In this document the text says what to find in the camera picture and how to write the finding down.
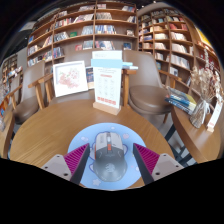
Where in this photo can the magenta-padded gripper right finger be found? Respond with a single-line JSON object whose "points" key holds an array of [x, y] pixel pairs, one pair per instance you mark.
{"points": [[148, 159]]}

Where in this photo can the grey and orange computer mouse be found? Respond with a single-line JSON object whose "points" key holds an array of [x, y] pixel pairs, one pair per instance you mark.
{"points": [[110, 160]]}

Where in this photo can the round light blue mouse pad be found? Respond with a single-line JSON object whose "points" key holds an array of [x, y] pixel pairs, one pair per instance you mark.
{"points": [[110, 128]]}

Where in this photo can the dark cover book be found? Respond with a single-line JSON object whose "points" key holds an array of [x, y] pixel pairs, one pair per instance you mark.
{"points": [[90, 78]]}

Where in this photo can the brown leather wooden armchair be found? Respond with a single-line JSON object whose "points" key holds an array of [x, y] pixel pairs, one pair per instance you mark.
{"points": [[148, 98], [73, 98], [25, 108]]}

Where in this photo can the white framed floral picture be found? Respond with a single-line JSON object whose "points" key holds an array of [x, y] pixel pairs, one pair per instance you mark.
{"points": [[70, 79]]}

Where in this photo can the round wooden side table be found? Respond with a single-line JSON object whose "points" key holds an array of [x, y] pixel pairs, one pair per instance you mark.
{"points": [[6, 140], [196, 143]]}

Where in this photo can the stack of books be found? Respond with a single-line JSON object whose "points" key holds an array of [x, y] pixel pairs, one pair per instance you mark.
{"points": [[181, 100]]}

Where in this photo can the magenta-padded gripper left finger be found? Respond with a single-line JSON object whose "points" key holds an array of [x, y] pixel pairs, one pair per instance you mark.
{"points": [[77, 159]]}

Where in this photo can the curved wooden bookshelf with books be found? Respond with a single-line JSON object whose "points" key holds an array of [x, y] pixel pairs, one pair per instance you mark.
{"points": [[173, 43]]}

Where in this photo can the white sign on wooden stand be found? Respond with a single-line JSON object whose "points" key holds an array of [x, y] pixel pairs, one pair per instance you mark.
{"points": [[106, 90]]}

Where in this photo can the distant wooden bookshelf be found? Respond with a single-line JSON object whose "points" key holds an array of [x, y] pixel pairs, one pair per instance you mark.
{"points": [[11, 68]]}

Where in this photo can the light blue book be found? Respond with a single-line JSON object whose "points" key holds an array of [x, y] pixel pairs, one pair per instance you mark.
{"points": [[130, 65]]}

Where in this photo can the small white sign card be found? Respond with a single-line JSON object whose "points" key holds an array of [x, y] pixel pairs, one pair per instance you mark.
{"points": [[215, 116]]}

